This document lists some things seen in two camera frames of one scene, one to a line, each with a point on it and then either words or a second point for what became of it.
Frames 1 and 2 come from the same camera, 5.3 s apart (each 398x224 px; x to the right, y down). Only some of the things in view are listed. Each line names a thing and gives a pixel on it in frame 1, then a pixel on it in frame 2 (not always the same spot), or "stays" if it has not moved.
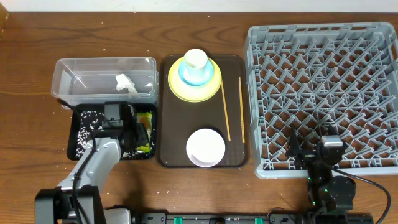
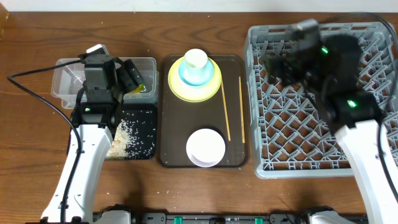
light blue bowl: (196, 76) stays
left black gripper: (143, 138) to (130, 83)
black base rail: (222, 218) stays
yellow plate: (191, 93) stays
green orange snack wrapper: (145, 118) to (140, 88)
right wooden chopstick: (242, 111) stays
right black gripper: (293, 150) to (285, 65)
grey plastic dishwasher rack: (310, 76) stays
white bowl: (206, 147) stays
